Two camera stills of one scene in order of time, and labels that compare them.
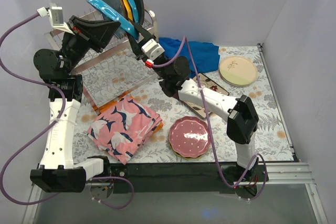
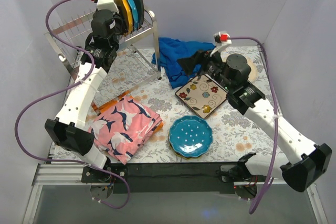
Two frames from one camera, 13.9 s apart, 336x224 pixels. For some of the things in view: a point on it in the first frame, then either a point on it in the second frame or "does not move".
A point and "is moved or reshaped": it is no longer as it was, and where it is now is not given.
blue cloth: [206, 55] does not move
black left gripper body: [79, 31] → [119, 24]
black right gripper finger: [145, 33] → [189, 63]
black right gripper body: [142, 42] → [207, 61]
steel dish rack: [116, 70] does not move
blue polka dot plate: [107, 10] is moved or reshaped
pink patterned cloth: [124, 128] does not move
